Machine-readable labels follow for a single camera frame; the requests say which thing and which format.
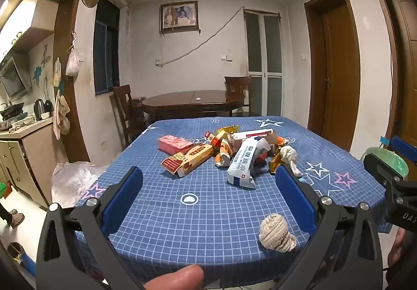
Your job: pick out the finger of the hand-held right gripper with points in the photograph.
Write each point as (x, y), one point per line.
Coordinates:
(404, 145)
(378, 163)

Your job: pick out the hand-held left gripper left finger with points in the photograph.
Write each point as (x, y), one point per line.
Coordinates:
(125, 192)

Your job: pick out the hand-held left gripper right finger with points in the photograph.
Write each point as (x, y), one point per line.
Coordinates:
(295, 198)

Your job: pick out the bin with green bag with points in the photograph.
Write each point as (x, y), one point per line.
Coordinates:
(395, 159)

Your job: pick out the white paper towel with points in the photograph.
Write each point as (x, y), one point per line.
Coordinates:
(275, 233)
(289, 154)

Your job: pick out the gold cardboard box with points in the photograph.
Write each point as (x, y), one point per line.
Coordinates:
(276, 163)

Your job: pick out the red cardboard box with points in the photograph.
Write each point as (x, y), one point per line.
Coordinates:
(172, 144)

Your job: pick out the long yellow red box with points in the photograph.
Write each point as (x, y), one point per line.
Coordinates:
(190, 159)

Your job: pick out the long white pink box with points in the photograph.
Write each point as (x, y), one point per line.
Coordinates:
(252, 134)

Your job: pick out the person's right hand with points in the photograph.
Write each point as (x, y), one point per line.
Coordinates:
(396, 246)

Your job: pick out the blue tape strip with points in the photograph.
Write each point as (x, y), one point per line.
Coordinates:
(384, 140)

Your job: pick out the blue checked star tablecloth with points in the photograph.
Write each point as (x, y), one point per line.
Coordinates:
(163, 211)

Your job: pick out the white plastic sheet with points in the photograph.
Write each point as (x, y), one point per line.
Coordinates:
(75, 179)

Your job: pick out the dark wooden chair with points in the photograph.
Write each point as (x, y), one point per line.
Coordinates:
(237, 84)
(123, 101)

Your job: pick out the gold foil wrapper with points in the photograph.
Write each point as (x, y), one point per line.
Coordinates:
(228, 129)

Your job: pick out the brown panelled wooden door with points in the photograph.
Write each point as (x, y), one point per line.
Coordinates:
(404, 49)

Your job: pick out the kitchen counter cabinet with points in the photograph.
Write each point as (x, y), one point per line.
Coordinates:
(35, 153)

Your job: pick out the hanging beige cloth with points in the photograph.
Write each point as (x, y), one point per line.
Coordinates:
(62, 117)
(57, 71)

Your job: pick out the dark wooden dining table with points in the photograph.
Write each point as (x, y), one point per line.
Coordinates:
(192, 97)

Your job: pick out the electric kettle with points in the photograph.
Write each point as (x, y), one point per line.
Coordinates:
(39, 109)

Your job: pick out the dark window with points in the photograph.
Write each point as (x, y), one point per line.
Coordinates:
(106, 58)

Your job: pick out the hanging white plastic bag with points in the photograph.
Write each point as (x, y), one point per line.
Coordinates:
(73, 63)

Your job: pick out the black wok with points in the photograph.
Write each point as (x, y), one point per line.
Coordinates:
(13, 107)

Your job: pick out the frosted glass double door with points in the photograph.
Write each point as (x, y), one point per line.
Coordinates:
(260, 49)

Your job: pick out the range hood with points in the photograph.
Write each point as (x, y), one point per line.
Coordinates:
(11, 80)

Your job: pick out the wooden kitchen doorway frame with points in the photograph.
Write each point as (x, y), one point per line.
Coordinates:
(75, 107)

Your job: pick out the framed wall picture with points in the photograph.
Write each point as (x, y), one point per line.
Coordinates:
(178, 15)

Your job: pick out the kitchen wall cabinet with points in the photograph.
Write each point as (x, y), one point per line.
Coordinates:
(29, 16)

